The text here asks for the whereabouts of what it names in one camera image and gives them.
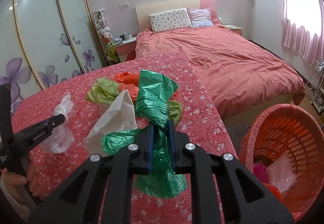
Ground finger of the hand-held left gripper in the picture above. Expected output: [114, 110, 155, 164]
[44, 114, 66, 130]

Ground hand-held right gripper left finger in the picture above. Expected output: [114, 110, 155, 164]
[28, 124, 155, 224]

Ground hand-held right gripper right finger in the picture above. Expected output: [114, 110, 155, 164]
[167, 120, 295, 224]

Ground translucent white plastic bag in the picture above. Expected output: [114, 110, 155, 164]
[38, 92, 75, 155]

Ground orange plastic laundry basket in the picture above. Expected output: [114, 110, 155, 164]
[238, 104, 324, 223]

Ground magenta plastic bag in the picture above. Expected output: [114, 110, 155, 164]
[253, 162, 269, 184]

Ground clear plastic bag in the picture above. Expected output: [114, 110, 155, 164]
[266, 151, 297, 193]

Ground person's left forearm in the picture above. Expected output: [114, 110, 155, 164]
[0, 182, 31, 217]

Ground person's left hand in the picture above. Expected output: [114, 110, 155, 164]
[2, 163, 39, 194]

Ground olive green plastic bag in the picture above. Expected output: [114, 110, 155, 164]
[86, 78, 120, 106]
[166, 100, 183, 124]

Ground red floral tablecloth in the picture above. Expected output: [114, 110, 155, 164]
[11, 50, 238, 224]

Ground dark wooden stool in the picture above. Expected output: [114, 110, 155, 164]
[226, 124, 251, 146]

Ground yellow green plush toy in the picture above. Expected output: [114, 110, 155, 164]
[105, 39, 118, 62]

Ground wardrobe with floral glass doors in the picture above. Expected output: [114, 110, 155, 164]
[0, 0, 103, 113]

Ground bed with red duvet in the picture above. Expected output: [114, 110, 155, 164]
[134, 23, 307, 119]

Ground pink and white nightstand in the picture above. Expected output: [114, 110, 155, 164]
[115, 37, 138, 63]
[224, 23, 243, 36]

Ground hanging plush toys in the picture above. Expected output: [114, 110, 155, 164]
[94, 10, 113, 39]

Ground white patterned pillow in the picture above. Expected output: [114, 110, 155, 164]
[149, 8, 193, 34]

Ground pink striped pillow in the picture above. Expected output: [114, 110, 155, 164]
[188, 8, 215, 28]

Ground beige and pink headboard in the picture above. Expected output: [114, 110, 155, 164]
[135, 0, 217, 33]

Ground pink curtain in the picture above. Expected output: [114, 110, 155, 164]
[275, 0, 324, 63]

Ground white wire rack cart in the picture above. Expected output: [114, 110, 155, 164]
[305, 59, 324, 111]

